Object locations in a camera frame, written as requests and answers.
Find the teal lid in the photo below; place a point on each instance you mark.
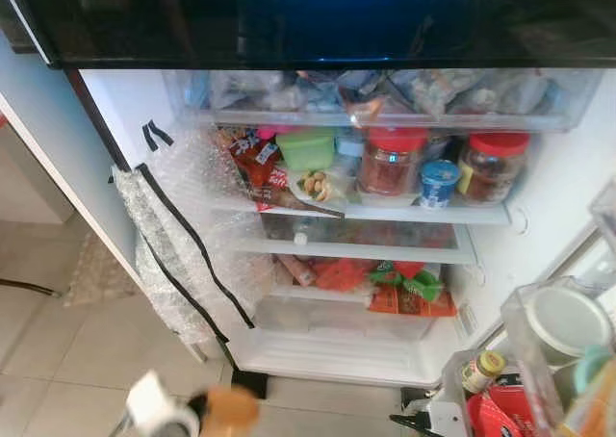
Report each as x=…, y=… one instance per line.
x=587, y=365

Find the small jar yellow lid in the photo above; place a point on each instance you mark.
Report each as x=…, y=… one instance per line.
x=481, y=370

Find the clear crisper drawer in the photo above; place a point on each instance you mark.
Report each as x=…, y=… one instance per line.
x=346, y=320

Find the green food packet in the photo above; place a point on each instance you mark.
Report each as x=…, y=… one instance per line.
x=414, y=283

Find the red-lid jar of chili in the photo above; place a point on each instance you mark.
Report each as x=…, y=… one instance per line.
x=393, y=160

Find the bubble wrap sheet black tape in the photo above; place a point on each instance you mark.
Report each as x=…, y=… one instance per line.
x=183, y=235

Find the pink plastic item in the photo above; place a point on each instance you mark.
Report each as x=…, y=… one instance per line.
x=265, y=131

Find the white lidded round container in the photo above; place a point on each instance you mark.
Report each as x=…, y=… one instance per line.
x=566, y=320

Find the small white container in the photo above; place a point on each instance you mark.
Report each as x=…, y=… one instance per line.
x=351, y=146

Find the clear bottle white cap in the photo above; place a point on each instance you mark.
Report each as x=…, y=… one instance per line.
x=303, y=235

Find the red-lid jar yellow label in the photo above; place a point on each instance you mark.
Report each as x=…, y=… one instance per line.
x=494, y=166

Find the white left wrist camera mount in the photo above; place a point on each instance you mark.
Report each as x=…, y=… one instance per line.
x=154, y=408

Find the green plastic container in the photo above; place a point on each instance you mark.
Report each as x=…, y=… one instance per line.
x=306, y=148

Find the clear drawer with frozen bags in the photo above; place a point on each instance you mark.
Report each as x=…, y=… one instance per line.
x=385, y=95

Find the red snack packet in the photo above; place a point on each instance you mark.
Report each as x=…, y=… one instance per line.
x=248, y=158

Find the orange carton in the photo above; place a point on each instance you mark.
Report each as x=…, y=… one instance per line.
x=595, y=413

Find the red food packet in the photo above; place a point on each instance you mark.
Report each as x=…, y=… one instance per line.
x=342, y=273

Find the red flour box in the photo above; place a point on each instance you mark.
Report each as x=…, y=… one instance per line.
x=500, y=416

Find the tan round bowl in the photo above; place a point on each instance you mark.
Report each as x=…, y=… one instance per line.
x=231, y=410

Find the white open fridge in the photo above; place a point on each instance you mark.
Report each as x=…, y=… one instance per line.
x=568, y=167

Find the clear fridge door bin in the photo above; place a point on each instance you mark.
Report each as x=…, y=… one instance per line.
x=515, y=321

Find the blue yoghurt cup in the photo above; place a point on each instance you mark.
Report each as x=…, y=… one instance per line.
x=439, y=183

